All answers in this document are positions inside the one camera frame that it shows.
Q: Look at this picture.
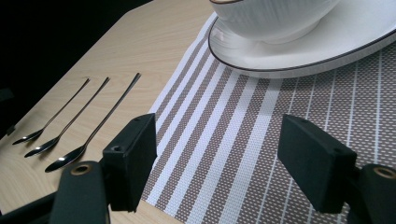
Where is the striped woven placemat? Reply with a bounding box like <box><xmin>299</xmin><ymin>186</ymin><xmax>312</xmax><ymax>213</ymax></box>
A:
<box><xmin>140</xmin><ymin>12</ymin><xmax>396</xmax><ymax>224</ymax></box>

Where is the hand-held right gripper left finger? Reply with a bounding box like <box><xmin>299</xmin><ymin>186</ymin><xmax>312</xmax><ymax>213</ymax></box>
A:
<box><xmin>101</xmin><ymin>112</ymin><xmax>158</xmax><ymax>214</ymax></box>

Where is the white plate with dark rim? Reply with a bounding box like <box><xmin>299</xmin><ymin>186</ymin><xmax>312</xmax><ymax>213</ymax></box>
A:
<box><xmin>207</xmin><ymin>0</ymin><xmax>396</xmax><ymax>79</ymax></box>

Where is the white bowl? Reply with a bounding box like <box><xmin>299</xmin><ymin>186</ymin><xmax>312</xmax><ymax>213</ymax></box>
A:
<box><xmin>208</xmin><ymin>0</ymin><xmax>342</xmax><ymax>45</ymax></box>

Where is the small metal spoon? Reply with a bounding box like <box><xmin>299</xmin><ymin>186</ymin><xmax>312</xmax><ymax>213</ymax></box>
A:
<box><xmin>44</xmin><ymin>72</ymin><xmax>142</xmax><ymax>174</ymax></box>
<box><xmin>11</xmin><ymin>77</ymin><xmax>91</xmax><ymax>147</ymax></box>
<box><xmin>23</xmin><ymin>77</ymin><xmax>111</xmax><ymax>159</ymax></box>

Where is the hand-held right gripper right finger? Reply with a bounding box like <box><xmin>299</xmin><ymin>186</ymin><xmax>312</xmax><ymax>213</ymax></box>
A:
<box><xmin>276</xmin><ymin>114</ymin><xmax>358</xmax><ymax>215</ymax></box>

